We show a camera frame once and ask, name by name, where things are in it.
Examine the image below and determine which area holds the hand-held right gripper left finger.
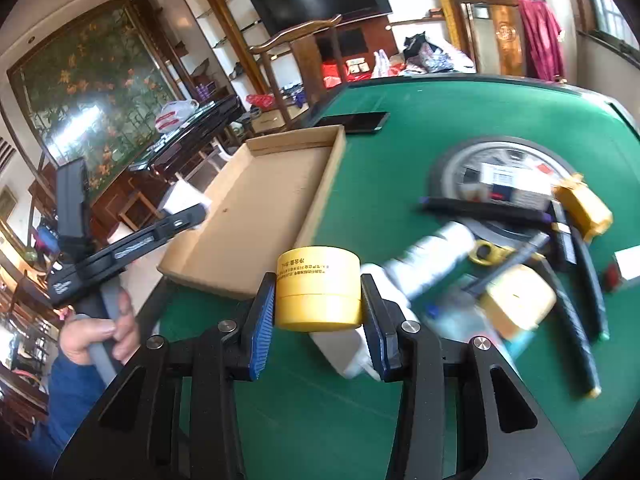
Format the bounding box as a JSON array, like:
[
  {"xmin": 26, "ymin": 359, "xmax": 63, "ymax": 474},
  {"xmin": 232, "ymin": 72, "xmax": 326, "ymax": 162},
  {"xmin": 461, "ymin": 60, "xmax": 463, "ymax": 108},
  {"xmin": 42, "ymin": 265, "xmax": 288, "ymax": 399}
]
[{"xmin": 52, "ymin": 272, "xmax": 278, "ymax": 480}]

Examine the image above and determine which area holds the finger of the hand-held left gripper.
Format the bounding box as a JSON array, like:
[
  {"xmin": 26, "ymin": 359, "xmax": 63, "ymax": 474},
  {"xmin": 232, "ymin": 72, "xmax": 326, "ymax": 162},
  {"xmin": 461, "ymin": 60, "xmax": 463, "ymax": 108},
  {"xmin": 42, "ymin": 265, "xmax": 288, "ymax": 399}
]
[{"xmin": 111, "ymin": 204, "xmax": 209, "ymax": 273}]

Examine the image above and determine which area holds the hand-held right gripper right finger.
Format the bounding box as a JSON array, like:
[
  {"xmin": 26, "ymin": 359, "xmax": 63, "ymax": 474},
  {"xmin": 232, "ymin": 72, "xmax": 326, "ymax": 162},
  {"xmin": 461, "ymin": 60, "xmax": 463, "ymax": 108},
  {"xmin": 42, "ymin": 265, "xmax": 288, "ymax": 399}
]
[{"xmin": 360, "ymin": 274, "xmax": 581, "ymax": 480}]

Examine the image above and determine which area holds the yellow tape roll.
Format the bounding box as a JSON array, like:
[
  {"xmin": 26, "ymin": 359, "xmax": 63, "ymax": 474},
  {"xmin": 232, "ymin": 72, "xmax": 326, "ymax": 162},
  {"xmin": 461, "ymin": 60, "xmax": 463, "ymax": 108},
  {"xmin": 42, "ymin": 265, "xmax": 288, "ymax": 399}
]
[{"xmin": 276, "ymin": 245, "xmax": 363, "ymax": 333}]

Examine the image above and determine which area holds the cardboard tray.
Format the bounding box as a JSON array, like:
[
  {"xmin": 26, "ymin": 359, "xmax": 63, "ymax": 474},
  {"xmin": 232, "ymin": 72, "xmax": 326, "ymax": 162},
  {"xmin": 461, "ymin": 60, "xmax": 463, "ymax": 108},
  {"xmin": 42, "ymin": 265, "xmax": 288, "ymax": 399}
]
[{"xmin": 156, "ymin": 124, "xmax": 348, "ymax": 302}]

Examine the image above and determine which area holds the yellow foil packet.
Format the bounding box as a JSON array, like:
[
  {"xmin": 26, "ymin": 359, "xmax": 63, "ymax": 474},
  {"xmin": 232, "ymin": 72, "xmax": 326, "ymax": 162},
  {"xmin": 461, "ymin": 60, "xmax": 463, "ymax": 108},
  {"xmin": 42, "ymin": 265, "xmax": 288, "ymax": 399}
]
[
  {"xmin": 551, "ymin": 174, "xmax": 614, "ymax": 242},
  {"xmin": 479, "ymin": 264, "xmax": 557, "ymax": 342}
]

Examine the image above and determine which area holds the person's left forearm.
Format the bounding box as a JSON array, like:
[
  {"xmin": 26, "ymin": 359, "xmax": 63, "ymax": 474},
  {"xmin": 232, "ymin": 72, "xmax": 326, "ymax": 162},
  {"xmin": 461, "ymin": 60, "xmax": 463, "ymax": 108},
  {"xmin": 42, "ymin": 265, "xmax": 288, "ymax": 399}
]
[{"xmin": 30, "ymin": 355, "xmax": 117, "ymax": 462}]

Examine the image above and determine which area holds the person's left hand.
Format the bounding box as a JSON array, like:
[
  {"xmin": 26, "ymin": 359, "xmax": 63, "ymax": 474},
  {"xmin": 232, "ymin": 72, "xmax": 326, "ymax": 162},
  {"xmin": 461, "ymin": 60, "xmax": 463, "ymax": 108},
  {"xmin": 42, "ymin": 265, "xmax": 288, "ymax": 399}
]
[{"xmin": 60, "ymin": 291, "xmax": 142, "ymax": 366}]

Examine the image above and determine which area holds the teal tissue pack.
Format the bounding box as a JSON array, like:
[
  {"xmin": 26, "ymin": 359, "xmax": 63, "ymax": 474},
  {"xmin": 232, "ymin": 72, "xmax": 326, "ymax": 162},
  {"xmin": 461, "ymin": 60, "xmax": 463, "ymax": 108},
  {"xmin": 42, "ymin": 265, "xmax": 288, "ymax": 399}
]
[{"xmin": 427, "ymin": 285, "xmax": 521, "ymax": 357}]

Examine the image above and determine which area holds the black glossy table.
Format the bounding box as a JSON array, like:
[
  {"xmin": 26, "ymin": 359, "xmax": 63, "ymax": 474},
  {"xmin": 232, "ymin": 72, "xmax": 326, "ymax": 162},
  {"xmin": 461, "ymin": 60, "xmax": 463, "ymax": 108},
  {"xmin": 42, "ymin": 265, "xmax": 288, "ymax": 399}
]
[{"xmin": 127, "ymin": 94, "xmax": 247, "ymax": 177}]

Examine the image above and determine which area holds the white red plastic bag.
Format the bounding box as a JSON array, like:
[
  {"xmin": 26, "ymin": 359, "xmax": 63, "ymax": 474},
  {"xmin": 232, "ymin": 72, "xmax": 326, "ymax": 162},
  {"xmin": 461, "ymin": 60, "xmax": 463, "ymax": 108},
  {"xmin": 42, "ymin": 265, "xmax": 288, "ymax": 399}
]
[{"xmin": 154, "ymin": 99, "xmax": 200, "ymax": 134}]

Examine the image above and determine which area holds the yellow rubber band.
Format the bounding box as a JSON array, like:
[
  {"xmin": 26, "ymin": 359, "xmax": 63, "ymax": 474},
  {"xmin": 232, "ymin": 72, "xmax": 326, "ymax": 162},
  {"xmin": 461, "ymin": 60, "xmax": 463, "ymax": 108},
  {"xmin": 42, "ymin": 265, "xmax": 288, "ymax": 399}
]
[{"xmin": 469, "ymin": 239, "xmax": 516, "ymax": 267}]

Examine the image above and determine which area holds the brown cardboard box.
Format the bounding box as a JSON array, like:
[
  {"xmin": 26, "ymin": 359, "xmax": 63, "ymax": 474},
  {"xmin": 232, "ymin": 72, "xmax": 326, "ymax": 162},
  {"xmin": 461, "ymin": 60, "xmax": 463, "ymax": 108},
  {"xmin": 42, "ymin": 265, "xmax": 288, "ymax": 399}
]
[{"xmin": 250, "ymin": 110, "xmax": 291, "ymax": 136}]

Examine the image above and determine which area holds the grey blue-tipped pen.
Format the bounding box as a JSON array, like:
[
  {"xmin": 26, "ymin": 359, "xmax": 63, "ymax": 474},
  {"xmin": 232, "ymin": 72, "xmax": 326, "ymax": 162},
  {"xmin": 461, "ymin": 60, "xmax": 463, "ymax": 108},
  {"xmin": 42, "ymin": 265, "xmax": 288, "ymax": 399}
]
[{"xmin": 462, "ymin": 232, "xmax": 551, "ymax": 295}]

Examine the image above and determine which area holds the black purple-tipped stick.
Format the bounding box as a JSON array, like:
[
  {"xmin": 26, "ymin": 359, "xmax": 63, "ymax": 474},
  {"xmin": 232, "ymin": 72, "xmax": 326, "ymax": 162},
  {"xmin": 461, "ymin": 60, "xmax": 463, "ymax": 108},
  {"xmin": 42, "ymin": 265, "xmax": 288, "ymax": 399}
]
[{"xmin": 419, "ymin": 194, "xmax": 552, "ymax": 226}]

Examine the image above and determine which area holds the white box with barcode label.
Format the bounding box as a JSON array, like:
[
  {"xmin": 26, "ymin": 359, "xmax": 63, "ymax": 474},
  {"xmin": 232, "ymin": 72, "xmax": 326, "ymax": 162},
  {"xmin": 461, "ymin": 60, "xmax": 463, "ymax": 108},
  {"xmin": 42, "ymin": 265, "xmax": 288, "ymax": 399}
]
[{"xmin": 459, "ymin": 161, "xmax": 557, "ymax": 211}]

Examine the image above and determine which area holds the black rectangular device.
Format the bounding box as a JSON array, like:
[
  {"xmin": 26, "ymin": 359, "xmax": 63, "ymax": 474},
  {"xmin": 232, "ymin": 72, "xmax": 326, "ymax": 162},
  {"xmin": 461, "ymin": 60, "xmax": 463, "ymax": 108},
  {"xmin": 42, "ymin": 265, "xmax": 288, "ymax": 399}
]
[{"xmin": 549, "ymin": 200, "xmax": 576, "ymax": 272}]

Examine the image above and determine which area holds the plain wooden chair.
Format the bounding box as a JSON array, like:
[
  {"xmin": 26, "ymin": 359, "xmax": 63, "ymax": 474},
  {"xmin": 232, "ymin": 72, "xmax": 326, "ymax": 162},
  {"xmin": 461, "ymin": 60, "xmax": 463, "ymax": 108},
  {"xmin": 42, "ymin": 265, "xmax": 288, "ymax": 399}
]
[{"xmin": 248, "ymin": 14, "xmax": 346, "ymax": 133}]

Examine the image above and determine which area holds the black smartphone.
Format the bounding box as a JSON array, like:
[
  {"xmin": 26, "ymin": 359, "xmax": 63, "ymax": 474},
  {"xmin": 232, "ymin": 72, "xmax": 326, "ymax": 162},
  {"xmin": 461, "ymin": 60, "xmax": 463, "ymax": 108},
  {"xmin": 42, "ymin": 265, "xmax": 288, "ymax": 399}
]
[{"xmin": 314, "ymin": 111, "xmax": 390, "ymax": 135}]

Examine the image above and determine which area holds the round table control panel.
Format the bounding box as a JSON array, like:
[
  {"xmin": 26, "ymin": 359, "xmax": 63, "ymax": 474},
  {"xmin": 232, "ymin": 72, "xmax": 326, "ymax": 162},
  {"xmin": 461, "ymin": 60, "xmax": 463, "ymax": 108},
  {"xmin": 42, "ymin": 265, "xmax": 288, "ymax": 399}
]
[{"xmin": 427, "ymin": 135, "xmax": 577, "ymax": 256}]

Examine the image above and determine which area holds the pile of clothes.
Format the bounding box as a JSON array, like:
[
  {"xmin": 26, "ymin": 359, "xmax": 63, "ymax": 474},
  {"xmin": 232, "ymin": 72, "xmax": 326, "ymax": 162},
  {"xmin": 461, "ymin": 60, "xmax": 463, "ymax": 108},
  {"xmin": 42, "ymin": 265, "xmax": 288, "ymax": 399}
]
[{"xmin": 402, "ymin": 31, "xmax": 477, "ymax": 78}]

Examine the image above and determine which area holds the carved wooden chair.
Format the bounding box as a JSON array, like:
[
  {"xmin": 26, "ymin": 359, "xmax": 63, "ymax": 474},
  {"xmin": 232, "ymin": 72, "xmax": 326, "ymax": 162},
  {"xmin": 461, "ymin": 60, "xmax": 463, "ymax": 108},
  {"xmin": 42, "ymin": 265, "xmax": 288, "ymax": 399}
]
[{"xmin": 456, "ymin": 0, "xmax": 527, "ymax": 80}]

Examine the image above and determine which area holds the red cloth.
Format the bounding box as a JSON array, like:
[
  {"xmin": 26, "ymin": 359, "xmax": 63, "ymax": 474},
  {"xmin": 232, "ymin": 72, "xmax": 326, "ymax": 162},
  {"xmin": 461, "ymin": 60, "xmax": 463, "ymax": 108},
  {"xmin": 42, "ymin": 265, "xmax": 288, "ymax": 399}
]
[{"xmin": 516, "ymin": 0, "xmax": 567, "ymax": 82}]

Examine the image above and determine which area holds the window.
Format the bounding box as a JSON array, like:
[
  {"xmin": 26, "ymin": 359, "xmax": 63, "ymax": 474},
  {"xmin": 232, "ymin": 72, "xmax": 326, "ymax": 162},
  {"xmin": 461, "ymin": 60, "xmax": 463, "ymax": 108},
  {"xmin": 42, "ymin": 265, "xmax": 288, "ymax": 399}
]
[{"xmin": 575, "ymin": 0, "xmax": 640, "ymax": 58}]

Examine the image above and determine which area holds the wall air vent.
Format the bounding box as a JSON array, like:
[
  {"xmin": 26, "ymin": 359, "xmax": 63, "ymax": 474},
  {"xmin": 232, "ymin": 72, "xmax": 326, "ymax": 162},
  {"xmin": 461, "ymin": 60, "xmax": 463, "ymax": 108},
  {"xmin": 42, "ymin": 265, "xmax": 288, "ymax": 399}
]
[{"xmin": 0, "ymin": 136, "xmax": 17, "ymax": 173}]

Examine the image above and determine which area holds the floral wall painting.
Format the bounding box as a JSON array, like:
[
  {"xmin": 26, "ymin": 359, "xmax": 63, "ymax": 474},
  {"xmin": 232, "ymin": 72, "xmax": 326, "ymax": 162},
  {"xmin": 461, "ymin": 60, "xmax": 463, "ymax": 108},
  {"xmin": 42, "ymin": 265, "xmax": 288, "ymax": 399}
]
[{"xmin": 6, "ymin": 0, "xmax": 187, "ymax": 203}]

